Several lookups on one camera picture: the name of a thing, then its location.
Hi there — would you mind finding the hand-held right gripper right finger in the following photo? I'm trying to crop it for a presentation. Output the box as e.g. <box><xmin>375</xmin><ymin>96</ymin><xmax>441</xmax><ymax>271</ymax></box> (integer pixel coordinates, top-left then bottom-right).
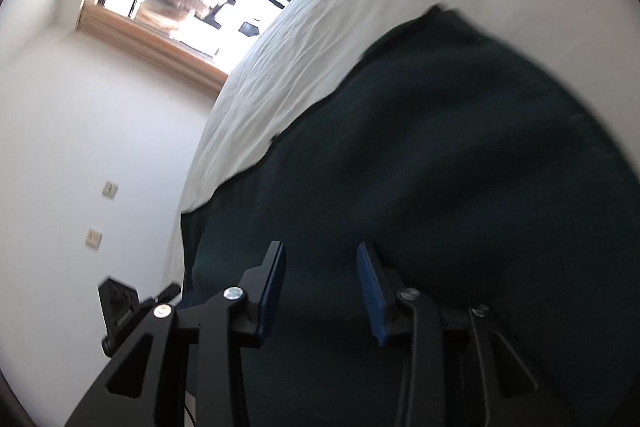
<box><xmin>356</xmin><ymin>242</ymin><xmax>541</xmax><ymax>427</ymax></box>

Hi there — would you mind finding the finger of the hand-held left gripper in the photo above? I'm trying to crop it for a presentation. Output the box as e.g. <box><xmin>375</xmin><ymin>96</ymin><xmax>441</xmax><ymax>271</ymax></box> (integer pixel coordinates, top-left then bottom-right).
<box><xmin>140</xmin><ymin>283</ymin><xmax>182</xmax><ymax>309</ymax></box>

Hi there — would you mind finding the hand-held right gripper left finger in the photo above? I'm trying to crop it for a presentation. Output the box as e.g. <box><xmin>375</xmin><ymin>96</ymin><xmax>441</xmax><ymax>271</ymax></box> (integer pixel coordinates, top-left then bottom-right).
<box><xmin>65</xmin><ymin>241</ymin><xmax>287</xmax><ymax>427</ymax></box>

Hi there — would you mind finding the dark green sweater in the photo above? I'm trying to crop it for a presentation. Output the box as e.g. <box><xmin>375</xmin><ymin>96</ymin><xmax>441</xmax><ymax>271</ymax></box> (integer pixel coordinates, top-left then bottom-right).
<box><xmin>180</xmin><ymin>6</ymin><xmax>640</xmax><ymax>427</ymax></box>

